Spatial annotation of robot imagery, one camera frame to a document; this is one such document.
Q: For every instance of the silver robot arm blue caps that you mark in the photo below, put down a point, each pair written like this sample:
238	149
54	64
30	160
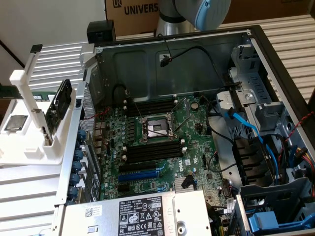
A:
172	24

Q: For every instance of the black RAM slot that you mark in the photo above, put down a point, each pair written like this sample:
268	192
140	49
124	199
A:
154	148
156	157
155	153
151	100
151	108
151	112
151	104
153	144

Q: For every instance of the CPU socket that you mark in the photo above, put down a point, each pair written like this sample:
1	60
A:
157	128

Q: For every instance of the metal locking lever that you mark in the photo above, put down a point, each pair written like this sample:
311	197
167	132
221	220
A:
134	106
162	134

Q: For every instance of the silver coin battery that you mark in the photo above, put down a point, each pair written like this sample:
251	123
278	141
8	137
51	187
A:
195	105

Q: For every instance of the open black PC case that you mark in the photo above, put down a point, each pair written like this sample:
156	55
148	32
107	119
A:
137	73

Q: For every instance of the green motherboard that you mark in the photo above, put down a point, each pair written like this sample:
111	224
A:
197	152

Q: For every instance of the long black expansion slot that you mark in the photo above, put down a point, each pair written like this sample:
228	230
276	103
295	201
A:
137	167

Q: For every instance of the silver rear port block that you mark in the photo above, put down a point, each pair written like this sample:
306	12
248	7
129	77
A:
100	125
101	150
100	133
100	143

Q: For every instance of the blue expansion slot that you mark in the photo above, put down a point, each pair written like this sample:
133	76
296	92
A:
137	175

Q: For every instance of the silver finned heatsink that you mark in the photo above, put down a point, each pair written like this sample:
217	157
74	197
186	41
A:
179	185

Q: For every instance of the blue card retainer clip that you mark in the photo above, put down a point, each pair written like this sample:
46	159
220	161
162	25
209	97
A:
73	191
76	166
75	178
82	134
79	154

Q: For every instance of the short black expansion slot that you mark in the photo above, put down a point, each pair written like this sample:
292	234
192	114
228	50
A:
123	188

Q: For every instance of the graphics card with black cooler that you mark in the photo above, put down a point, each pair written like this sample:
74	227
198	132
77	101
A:
61	98

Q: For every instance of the cardboard box with black print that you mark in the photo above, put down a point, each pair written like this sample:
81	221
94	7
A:
133	22

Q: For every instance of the black box device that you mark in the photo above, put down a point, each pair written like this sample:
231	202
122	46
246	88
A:
101	31

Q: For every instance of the grey metal disk bay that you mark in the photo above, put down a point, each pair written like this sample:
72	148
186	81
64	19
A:
256	81

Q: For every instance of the white parts rack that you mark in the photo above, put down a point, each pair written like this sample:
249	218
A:
56	147

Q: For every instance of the silver power supply with label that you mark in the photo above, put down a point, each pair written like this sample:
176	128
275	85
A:
110	216

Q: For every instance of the small black rack pad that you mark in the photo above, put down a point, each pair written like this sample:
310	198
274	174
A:
36	48

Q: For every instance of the silver CPU chip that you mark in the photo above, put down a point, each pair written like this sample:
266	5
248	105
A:
16	122

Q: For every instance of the blue plastic disk bay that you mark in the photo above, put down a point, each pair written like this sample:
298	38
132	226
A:
265	218

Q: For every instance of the plain brown cardboard box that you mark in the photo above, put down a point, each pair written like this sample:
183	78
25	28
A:
270	9

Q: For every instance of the black plastic air duct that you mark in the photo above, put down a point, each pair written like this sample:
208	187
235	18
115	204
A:
251	157

